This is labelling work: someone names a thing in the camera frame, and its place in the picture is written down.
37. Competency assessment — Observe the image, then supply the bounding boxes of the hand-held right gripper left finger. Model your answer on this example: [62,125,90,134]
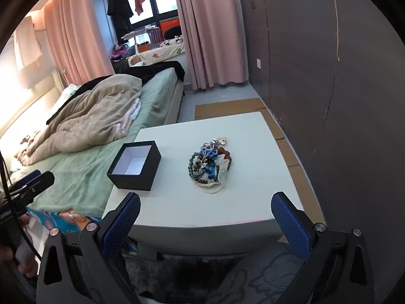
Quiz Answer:
[36,192,141,304]

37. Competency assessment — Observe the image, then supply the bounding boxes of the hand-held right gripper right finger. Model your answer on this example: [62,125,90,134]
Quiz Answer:
[270,192,375,304]

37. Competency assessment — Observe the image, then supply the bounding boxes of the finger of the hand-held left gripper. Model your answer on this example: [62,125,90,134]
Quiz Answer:
[6,170,42,194]
[8,171,55,203]

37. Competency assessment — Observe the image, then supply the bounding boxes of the black gift box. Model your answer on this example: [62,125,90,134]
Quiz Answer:
[107,140,163,192]

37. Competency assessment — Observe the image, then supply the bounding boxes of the pile of beaded jewelry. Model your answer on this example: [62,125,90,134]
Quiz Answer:
[187,138,233,187]

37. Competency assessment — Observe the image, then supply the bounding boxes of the person's left hand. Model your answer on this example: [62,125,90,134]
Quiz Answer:
[0,244,40,280]

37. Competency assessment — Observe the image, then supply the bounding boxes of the blue cartoon printed blanket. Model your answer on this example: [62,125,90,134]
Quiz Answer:
[26,207,105,232]

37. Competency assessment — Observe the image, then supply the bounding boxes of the grey cartoon print mat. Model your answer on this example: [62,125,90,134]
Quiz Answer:
[218,244,317,304]

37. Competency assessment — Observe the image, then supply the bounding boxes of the bed with green sheet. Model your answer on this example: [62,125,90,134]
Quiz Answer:
[0,66,186,229]

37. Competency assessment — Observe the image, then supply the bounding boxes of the dark shaggy rug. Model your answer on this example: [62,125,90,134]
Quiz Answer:
[122,247,244,304]

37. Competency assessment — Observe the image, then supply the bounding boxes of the beige padded headboard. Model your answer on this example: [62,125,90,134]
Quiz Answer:
[0,68,68,140]

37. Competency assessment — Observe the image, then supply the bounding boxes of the clear plastic bag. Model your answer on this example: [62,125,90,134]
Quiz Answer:
[201,154,230,194]

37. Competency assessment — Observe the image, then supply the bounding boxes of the white square table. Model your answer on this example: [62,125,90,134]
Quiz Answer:
[103,111,306,248]

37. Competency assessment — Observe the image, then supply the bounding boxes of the beige blanket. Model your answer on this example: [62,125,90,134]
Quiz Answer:
[14,74,143,167]

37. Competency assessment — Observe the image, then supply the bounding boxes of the pink and white cloth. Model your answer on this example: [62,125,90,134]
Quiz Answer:
[115,98,141,134]

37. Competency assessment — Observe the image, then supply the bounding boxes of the white hanging garment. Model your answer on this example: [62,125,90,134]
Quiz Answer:
[13,15,44,90]

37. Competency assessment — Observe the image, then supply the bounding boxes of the brown cardboard floor sheets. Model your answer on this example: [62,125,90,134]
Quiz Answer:
[194,98,327,226]

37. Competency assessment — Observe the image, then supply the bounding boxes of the pink curtain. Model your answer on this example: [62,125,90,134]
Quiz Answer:
[173,0,249,91]
[43,0,118,87]

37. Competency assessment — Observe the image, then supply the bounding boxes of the black clothing on bed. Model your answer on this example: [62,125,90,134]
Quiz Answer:
[112,60,186,85]

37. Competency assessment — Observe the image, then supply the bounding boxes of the cream printed bedding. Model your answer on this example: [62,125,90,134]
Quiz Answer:
[127,35,187,68]

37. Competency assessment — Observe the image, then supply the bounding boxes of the black hanging clothes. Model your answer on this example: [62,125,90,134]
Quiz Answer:
[106,0,135,26]

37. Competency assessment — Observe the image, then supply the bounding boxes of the black cable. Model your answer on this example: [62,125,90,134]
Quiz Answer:
[0,150,44,261]

